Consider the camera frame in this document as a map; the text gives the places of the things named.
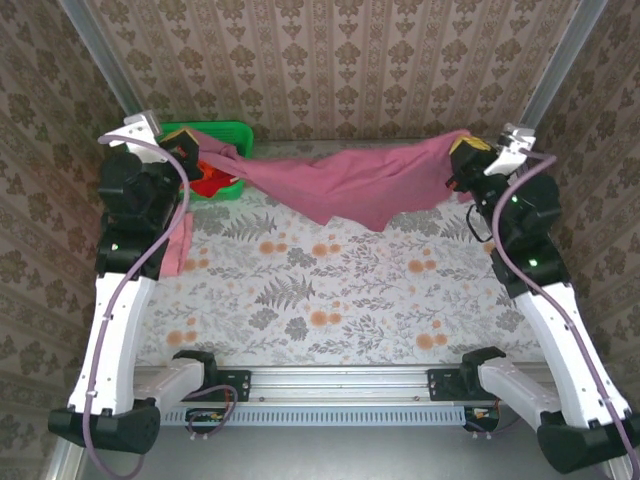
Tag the aluminium frame rail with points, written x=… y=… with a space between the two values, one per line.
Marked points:
x=340 y=382

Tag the mauve t-shirt with print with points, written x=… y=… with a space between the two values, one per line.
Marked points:
x=350 y=185

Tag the orange-red crumpled t-shirt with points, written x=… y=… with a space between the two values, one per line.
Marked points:
x=215 y=182

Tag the floral patterned tablecloth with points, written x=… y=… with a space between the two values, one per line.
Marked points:
x=340 y=300

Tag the light pink folded t-shirt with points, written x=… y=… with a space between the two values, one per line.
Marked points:
x=177 y=245

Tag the green plastic basket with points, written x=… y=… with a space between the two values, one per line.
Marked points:
x=225 y=132

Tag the aluminium frame post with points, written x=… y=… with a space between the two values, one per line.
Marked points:
x=565 y=60
x=100 y=55

